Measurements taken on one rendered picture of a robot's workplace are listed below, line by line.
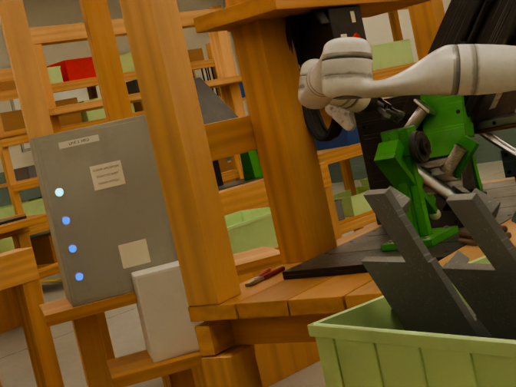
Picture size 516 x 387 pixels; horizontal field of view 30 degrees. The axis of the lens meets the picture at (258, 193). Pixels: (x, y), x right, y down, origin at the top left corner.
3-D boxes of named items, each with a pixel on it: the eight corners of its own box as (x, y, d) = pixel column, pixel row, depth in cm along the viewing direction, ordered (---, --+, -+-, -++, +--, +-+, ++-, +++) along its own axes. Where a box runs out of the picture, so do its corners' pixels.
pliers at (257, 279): (267, 272, 242) (266, 267, 242) (286, 269, 239) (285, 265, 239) (238, 288, 228) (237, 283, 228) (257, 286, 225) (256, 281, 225)
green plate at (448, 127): (481, 155, 244) (474, 74, 247) (467, 152, 238) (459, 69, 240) (440, 162, 251) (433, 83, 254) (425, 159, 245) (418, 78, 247)
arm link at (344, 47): (301, 54, 197) (302, 96, 197) (326, 34, 170) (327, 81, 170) (345, 54, 198) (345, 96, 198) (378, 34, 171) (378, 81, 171)
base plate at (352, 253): (598, 173, 289) (597, 167, 289) (446, 266, 201) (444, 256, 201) (468, 191, 314) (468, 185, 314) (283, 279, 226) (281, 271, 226)
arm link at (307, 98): (293, 107, 210) (305, 102, 196) (298, 67, 210) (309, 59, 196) (325, 111, 210) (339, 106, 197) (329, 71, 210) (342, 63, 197)
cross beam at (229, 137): (426, 103, 327) (421, 77, 327) (185, 168, 224) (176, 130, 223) (413, 106, 330) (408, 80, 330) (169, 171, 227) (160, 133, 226)
